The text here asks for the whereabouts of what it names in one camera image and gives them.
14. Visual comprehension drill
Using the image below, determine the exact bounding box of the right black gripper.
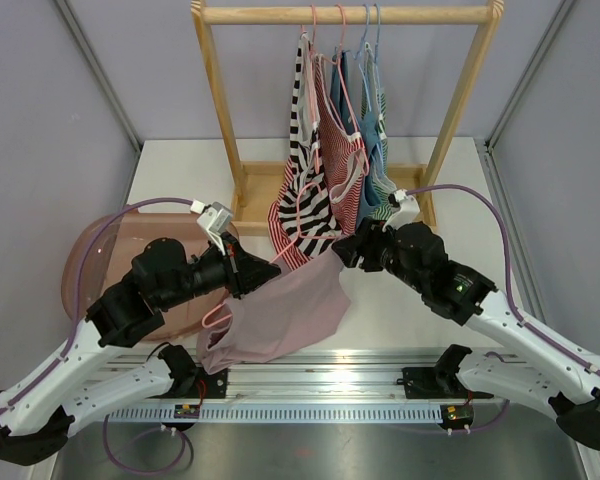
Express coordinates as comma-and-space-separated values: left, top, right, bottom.
332, 217, 428, 294

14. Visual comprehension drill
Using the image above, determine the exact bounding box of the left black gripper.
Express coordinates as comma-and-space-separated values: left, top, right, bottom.
159, 231, 282, 311

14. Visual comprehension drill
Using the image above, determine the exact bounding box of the pink tank top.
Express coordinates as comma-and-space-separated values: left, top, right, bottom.
196, 250, 351, 374

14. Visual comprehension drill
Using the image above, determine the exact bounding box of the black white striped tank top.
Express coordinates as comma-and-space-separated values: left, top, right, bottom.
267, 32, 345, 272

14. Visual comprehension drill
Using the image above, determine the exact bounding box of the pink wire hanger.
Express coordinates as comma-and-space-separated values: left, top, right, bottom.
202, 181, 321, 329
331, 3, 370, 177
290, 28, 320, 183

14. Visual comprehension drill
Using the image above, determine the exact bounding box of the red white striped tank top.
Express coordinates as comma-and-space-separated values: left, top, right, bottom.
313, 54, 364, 235

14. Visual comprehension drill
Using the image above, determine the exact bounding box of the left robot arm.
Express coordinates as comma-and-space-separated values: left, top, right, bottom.
0, 233, 281, 466

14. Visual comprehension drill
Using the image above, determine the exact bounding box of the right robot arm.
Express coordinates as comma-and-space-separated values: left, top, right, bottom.
332, 219, 600, 451

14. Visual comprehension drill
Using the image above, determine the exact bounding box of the blue tank top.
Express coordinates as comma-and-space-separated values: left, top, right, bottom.
329, 50, 384, 226

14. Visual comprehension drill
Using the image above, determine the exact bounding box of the green white striped tank top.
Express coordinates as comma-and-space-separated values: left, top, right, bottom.
358, 42, 396, 220

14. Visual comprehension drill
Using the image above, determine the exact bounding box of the wooden clothes rack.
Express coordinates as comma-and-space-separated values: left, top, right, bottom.
191, 1, 504, 237

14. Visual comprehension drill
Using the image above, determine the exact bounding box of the pink plastic basin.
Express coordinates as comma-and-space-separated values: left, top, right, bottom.
61, 210, 228, 343

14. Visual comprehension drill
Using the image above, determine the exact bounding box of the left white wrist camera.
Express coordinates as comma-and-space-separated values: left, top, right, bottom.
190, 199, 233, 255

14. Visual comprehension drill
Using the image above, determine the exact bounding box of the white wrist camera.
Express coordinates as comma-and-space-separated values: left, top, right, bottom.
383, 189, 420, 231
190, 199, 233, 255

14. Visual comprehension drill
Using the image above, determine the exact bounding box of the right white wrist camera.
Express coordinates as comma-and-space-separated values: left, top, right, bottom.
383, 189, 420, 231

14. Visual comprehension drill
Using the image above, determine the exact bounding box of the aluminium mounting rail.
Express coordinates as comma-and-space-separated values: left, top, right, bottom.
99, 349, 546, 405

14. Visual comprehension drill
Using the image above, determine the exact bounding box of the white slotted cable duct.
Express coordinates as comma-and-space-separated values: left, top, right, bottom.
109, 403, 442, 424

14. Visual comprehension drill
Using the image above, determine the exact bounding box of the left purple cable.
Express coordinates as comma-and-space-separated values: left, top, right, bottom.
0, 197, 196, 459

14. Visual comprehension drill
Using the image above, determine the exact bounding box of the blue wire hanger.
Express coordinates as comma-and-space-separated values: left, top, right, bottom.
370, 3, 383, 63
353, 4, 371, 65

